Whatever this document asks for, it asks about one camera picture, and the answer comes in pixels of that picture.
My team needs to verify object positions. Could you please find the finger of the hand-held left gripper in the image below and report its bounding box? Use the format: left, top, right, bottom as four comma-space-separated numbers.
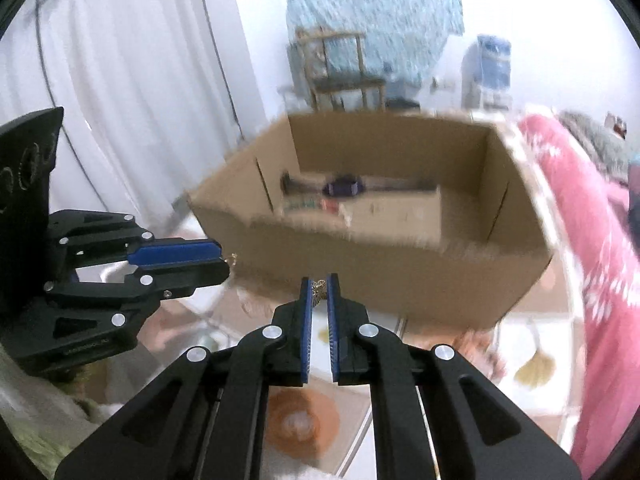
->
46, 210, 224, 268
20, 259, 232, 362

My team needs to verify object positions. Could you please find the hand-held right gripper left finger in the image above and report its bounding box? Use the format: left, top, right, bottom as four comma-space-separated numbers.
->
54, 276, 315, 480

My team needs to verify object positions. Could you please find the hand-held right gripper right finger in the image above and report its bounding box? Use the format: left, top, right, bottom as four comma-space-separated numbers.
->
326, 274, 583, 480

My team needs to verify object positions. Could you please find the brown cardboard box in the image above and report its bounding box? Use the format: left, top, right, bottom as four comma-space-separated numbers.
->
186, 110, 557, 329

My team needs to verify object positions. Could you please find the multicoloured bead bracelet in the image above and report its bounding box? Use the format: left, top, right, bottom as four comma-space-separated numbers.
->
281, 198, 354, 219

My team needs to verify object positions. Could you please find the pink strap watch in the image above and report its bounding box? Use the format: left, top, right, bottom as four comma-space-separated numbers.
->
280, 171, 439, 201

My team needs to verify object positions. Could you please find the white curtain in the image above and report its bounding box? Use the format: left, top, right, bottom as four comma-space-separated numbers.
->
0, 0, 263, 243

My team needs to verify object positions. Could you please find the wooden chair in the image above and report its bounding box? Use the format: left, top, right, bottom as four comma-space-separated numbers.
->
294, 29, 387, 112

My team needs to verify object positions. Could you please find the pink floral blanket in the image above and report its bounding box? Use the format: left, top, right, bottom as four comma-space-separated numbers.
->
516, 111, 640, 467

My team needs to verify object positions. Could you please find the blue water jug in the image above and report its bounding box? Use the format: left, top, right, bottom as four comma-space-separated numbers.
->
459, 34, 514, 109

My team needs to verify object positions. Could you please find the teal floral cloth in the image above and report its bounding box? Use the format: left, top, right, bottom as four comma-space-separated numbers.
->
285, 0, 464, 87

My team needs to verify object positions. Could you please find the grey patterned cushion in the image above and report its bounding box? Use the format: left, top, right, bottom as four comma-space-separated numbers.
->
556, 109, 632, 182

